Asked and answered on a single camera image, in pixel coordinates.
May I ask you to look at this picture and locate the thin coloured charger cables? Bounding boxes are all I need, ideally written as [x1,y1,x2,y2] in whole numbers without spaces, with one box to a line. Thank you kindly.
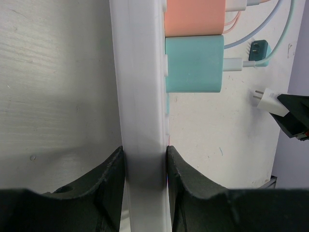
[223,0,296,73]

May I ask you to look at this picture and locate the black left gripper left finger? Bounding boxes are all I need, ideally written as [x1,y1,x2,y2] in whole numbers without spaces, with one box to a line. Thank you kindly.
[0,146,125,232]

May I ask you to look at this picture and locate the dark teal plug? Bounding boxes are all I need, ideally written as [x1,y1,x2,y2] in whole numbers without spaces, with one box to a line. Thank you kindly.
[244,40,272,67]

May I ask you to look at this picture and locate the white plug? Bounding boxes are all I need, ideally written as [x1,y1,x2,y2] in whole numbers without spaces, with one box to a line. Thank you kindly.
[253,88,289,117]

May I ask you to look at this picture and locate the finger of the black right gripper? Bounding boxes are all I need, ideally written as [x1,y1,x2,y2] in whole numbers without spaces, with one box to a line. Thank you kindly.
[271,94,309,141]

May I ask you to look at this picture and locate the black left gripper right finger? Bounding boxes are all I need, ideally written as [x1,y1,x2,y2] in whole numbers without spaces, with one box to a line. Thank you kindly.
[167,146,309,232]

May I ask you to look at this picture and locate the white power strip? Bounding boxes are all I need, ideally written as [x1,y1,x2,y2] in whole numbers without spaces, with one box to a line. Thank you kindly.
[110,0,171,232]

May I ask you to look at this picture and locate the salmon pink plug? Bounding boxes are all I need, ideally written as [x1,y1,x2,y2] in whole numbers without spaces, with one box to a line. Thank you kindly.
[164,0,225,37]

